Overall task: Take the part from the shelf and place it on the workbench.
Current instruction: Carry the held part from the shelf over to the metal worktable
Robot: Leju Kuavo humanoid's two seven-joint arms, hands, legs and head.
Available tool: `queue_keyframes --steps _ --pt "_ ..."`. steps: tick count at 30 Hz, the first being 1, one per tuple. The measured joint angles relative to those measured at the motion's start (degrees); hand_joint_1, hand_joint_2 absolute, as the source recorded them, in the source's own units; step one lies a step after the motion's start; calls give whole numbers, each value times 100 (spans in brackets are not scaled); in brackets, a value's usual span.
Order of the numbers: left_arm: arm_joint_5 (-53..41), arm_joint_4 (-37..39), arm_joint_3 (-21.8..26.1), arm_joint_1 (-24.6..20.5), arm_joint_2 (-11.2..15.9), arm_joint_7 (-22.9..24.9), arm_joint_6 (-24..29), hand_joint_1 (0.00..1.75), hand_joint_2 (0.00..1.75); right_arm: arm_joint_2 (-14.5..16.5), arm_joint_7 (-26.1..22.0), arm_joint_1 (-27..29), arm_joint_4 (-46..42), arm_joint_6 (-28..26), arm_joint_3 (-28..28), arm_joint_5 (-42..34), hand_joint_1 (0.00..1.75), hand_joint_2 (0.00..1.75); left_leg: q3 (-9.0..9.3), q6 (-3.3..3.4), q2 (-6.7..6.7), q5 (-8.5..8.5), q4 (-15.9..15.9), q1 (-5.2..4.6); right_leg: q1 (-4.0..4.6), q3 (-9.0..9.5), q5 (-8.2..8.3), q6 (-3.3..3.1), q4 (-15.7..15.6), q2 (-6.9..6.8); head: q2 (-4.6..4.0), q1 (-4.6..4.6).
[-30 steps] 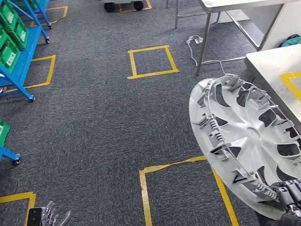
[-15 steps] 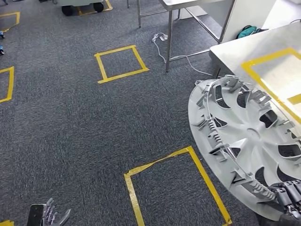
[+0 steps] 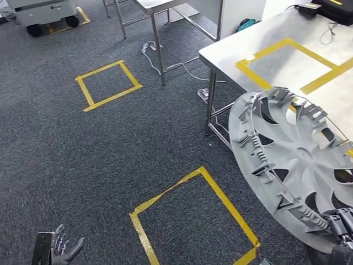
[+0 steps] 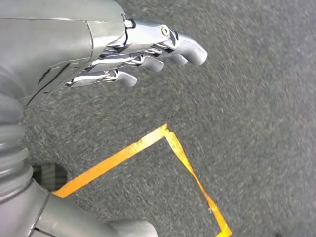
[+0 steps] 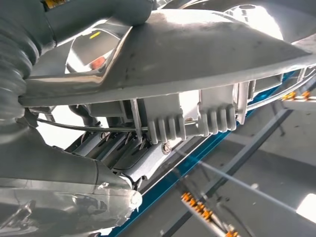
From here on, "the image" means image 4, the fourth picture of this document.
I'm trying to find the wrinkled yellow floor tape square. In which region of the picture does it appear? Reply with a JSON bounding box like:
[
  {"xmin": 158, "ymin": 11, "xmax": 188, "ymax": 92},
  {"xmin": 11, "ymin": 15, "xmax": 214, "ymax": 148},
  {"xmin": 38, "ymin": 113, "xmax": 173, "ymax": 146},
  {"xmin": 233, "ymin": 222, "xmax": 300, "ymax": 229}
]
[{"xmin": 53, "ymin": 123, "xmax": 232, "ymax": 237}]

